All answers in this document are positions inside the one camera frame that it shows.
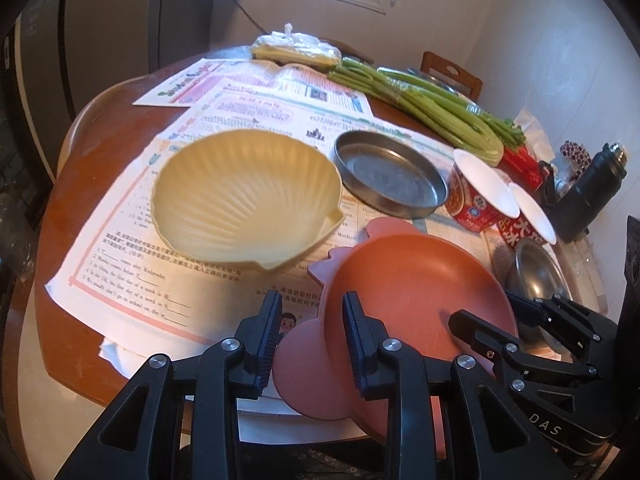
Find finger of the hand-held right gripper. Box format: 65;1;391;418
504;290;619;362
447;309;599;394

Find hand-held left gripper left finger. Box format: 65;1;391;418
52;289;286;480

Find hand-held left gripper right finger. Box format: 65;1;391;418
341;290;517;480

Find stainless steel bowl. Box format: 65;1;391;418
505;237;573;361

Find pink crab-shaped plate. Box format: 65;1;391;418
272;216;521;453

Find round metal plate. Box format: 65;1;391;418
332;130;449;219

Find red paper bowl large print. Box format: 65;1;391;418
497;182;558;253

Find black thermos bottle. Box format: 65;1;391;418
552;142;628;243

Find yellow shell-shaped bowl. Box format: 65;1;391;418
150;129;346;272

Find red tissue box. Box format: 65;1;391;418
500;145;548;193

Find red paper bowl white label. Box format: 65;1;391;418
446;148;521;233

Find spotted cloth pouch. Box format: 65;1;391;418
557;140;593;171

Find printed newspaper sheet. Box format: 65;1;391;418
132;59;281;108
215;62;373;121
45;91;501;351

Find white plastic bag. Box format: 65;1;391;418
515;107;556;161

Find celery bunch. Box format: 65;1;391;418
327;57;526;168

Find flat metal dish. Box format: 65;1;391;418
407;66;476;106

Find wooden chair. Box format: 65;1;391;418
420;51;483;106

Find clear plastic food bag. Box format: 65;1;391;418
250;22;343;68

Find grey refrigerator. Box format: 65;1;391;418
0;0;166;201

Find black power cord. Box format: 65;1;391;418
214;0;281;36

